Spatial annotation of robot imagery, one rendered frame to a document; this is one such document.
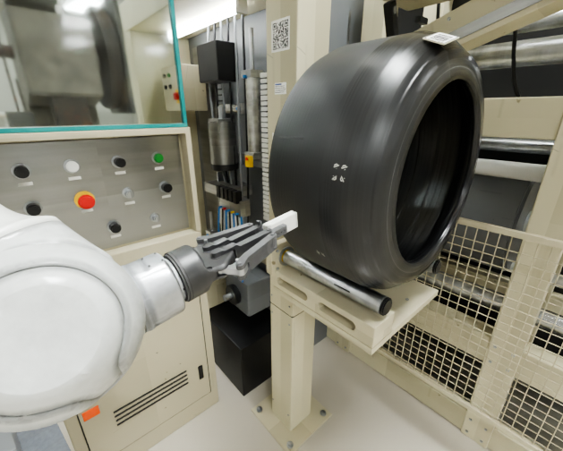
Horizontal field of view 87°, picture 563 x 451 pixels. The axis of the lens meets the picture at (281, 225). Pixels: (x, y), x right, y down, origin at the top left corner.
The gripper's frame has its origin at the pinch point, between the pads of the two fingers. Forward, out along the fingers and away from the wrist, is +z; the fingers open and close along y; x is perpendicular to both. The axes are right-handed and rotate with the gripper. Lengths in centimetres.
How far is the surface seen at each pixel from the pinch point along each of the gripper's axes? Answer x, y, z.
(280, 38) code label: -32, 33, 34
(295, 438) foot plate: 115, 21, 14
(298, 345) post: 71, 25, 23
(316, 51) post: -28, 26, 41
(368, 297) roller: 24.3, -7.2, 18.3
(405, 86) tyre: -20.2, -9.9, 21.2
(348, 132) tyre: -14.0, -5.2, 12.5
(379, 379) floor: 123, 12, 67
